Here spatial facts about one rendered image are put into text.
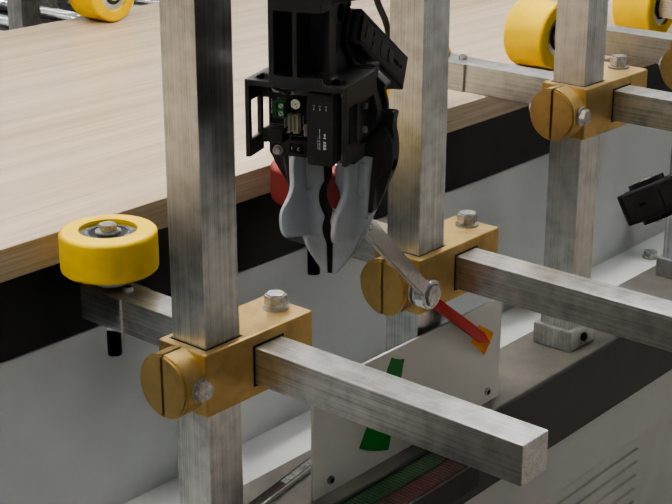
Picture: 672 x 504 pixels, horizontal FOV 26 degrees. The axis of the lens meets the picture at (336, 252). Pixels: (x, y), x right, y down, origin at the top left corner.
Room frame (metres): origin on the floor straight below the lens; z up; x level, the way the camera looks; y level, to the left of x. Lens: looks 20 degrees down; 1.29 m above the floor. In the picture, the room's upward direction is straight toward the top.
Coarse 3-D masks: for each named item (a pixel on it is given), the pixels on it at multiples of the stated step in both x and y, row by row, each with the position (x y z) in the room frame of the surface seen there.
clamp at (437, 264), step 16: (448, 224) 1.23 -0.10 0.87; (480, 224) 1.23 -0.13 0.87; (448, 240) 1.19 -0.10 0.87; (464, 240) 1.19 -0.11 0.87; (480, 240) 1.20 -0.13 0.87; (496, 240) 1.22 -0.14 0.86; (416, 256) 1.15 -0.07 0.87; (432, 256) 1.15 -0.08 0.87; (448, 256) 1.17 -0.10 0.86; (368, 272) 1.15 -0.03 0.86; (384, 272) 1.14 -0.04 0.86; (432, 272) 1.15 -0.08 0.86; (448, 272) 1.17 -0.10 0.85; (368, 288) 1.15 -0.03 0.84; (384, 288) 1.14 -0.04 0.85; (400, 288) 1.13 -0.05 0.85; (448, 288) 1.17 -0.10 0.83; (384, 304) 1.14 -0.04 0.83; (400, 304) 1.13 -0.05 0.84
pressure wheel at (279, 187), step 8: (272, 168) 1.29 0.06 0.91; (272, 176) 1.29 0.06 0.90; (280, 176) 1.28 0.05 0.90; (272, 184) 1.29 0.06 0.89; (280, 184) 1.28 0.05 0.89; (328, 184) 1.27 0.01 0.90; (272, 192) 1.29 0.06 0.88; (280, 192) 1.28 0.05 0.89; (328, 192) 1.27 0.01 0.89; (336, 192) 1.27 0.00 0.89; (280, 200) 1.28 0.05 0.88; (336, 200) 1.27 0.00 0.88; (312, 264) 1.30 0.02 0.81; (312, 272) 1.30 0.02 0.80
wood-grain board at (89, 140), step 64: (256, 0) 2.18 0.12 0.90; (384, 0) 2.18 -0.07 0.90; (512, 0) 2.18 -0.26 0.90; (0, 64) 1.74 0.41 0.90; (64, 64) 1.74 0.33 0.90; (128, 64) 1.74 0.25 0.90; (256, 64) 1.74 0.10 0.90; (512, 64) 1.74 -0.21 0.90; (640, 64) 1.84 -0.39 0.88; (0, 128) 1.45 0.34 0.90; (64, 128) 1.45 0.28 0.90; (128, 128) 1.45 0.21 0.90; (256, 128) 1.45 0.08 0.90; (448, 128) 1.53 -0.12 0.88; (0, 192) 1.23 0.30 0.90; (64, 192) 1.23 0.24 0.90; (128, 192) 1.23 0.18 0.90; (256, 192) 1.30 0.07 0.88; (0, 256) 1.08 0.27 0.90
